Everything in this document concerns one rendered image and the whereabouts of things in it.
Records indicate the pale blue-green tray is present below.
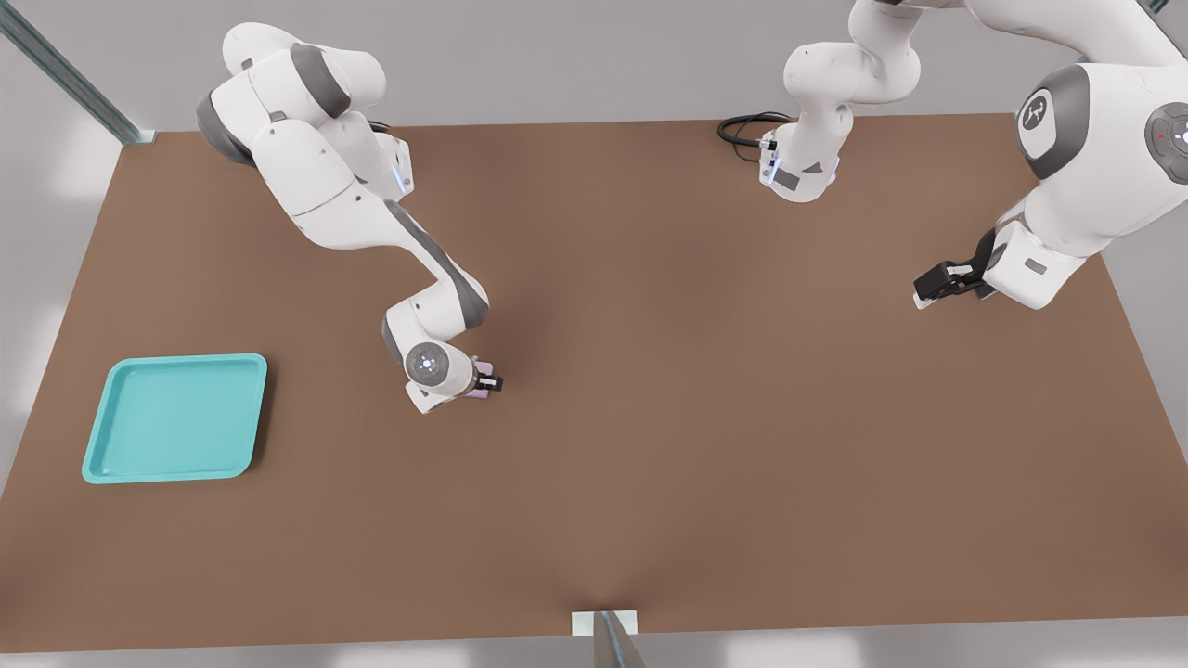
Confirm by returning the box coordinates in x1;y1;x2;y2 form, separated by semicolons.
82;353;268;484

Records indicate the black cable loop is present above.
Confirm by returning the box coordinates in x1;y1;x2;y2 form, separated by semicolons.
717;112;792;161

